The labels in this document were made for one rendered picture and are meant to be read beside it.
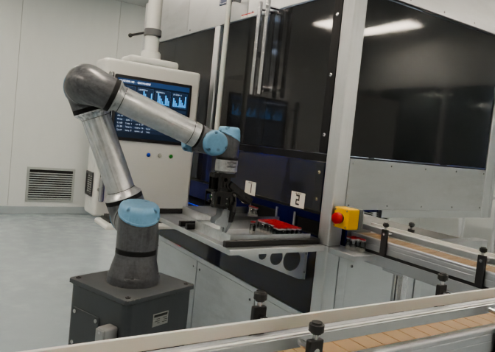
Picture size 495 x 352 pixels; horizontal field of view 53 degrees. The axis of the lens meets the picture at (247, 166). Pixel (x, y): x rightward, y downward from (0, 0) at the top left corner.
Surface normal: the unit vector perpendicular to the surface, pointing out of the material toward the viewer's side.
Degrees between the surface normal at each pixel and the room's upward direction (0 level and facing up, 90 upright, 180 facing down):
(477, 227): 90
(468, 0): 90
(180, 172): 90
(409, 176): 90
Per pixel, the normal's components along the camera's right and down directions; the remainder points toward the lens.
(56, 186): 0.54, 0.10
